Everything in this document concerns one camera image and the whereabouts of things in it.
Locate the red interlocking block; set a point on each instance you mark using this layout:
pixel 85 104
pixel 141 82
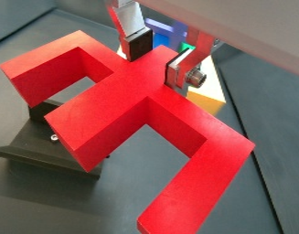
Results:
pixel 129 98

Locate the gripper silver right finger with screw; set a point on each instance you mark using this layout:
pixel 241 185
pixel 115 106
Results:
pixel 182 67

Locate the yellow base board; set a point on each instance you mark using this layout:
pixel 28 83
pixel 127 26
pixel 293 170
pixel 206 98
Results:
pixel 202 87

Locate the purple cross block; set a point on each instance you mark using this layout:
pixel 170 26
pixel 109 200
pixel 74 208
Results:
pixel 175 32

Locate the blue long block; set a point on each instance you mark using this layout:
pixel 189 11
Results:
pixel 161 40

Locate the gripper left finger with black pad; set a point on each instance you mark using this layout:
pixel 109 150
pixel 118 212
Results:
pixel 135 35

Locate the green long block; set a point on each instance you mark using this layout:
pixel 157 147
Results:
pixel 185 46

